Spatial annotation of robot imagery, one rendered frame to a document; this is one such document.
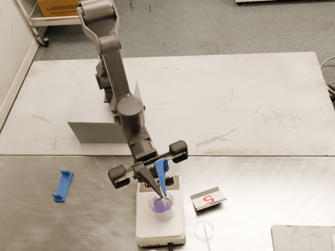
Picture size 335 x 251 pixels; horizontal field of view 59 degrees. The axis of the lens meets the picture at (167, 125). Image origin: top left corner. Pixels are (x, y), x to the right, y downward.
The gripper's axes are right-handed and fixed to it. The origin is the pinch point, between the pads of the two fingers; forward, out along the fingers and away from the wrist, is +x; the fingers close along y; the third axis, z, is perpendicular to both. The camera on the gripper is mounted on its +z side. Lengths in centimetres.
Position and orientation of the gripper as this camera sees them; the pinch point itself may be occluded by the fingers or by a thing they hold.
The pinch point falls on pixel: (158, 183)
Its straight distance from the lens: 66.7
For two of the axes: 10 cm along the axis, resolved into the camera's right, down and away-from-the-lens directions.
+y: -9.2, 3.7, -1.6
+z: 0.9, 5.7, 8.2
